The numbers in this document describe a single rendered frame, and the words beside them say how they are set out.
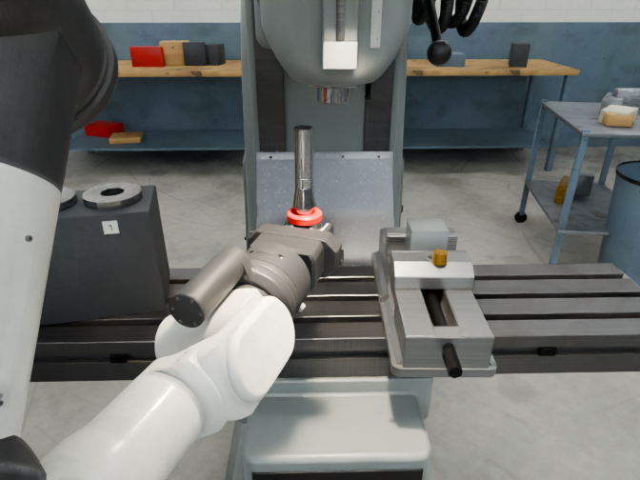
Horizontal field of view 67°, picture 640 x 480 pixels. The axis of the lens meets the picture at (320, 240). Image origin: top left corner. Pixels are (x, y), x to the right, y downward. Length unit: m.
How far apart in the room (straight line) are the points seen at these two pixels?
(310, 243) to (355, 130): 0.58
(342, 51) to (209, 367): 0.38
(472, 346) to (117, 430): 0.49
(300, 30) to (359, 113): 0.52
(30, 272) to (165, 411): 0.15
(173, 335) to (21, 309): 0.24
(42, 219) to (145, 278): 0.59
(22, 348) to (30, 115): 0.11
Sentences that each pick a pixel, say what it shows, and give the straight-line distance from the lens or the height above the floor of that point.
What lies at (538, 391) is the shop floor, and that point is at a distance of 2.20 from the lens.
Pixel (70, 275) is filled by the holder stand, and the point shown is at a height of 1.02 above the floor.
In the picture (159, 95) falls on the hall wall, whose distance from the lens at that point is 5.19.
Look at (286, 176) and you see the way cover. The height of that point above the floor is 1.04.
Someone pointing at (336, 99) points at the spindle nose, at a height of 1.29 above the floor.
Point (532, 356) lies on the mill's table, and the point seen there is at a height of 0.89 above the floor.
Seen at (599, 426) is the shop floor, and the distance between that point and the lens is 2.16.
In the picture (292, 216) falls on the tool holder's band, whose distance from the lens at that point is 0.62.
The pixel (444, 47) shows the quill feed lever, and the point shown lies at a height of 1.36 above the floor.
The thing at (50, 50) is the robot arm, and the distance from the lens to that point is 0.28.
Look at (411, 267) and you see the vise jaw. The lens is 0.76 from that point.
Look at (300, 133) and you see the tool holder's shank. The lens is 0.59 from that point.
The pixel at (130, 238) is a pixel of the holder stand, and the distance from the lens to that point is 0.81.
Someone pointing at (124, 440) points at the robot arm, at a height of 1.17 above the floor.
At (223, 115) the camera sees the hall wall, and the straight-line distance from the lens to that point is 5.09.
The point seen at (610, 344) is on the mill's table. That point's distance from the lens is 0.92.
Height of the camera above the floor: 1.42
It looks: 27 degrees down
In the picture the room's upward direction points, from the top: straight up
